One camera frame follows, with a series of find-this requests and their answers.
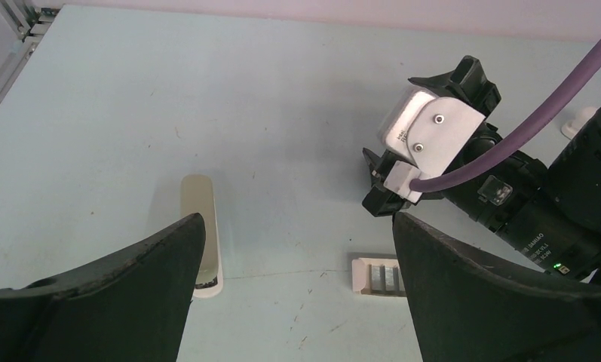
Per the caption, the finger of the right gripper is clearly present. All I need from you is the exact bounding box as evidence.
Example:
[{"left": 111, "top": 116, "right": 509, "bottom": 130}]
[
  {"left": 408, "top": 55, "right": 495, "bottom": 100},
  {"left": 362, "top": 148, "right": 408, "bottom": 217}
]

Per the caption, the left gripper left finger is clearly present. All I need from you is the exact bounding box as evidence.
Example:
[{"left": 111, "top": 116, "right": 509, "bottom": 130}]
[{"left": 0, "top": 213, "right": 206, "bottom": 361}]

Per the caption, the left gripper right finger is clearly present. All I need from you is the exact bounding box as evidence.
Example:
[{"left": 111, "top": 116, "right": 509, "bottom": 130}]
[{"left": 393, "top": 213, "right": 601, "bottom": 361}]

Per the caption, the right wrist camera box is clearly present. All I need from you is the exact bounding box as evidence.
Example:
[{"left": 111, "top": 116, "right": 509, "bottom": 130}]
[{"left": 378, "top": 85, "right": 486, "bottom": 203}]

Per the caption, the white staple box barcode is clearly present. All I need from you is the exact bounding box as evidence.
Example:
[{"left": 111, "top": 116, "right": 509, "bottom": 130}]
[{"left": 351, "top": 253, "right": 406, "bottom": 298}]

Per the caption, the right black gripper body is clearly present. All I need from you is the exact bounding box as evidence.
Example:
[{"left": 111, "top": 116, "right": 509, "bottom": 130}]
[{"left": 362, "top": 75, "right": 511, "bottom": 216}]

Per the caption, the beige stapler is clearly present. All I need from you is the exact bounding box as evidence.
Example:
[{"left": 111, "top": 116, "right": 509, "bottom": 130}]
[{"left": 180, "top": 174, "right": 224, "bottom": 299}]

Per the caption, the small pink stapler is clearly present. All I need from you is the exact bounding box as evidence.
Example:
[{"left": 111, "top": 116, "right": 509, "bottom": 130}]
[{"left": 561, "top": 106, "right": 598, "bottom": 140}]

